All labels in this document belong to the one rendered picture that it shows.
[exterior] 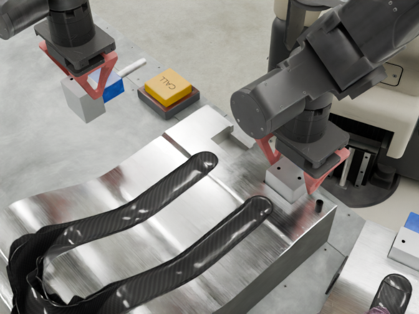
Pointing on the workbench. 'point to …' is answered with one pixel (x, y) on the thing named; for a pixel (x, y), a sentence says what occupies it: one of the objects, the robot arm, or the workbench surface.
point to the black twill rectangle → (337, 275)
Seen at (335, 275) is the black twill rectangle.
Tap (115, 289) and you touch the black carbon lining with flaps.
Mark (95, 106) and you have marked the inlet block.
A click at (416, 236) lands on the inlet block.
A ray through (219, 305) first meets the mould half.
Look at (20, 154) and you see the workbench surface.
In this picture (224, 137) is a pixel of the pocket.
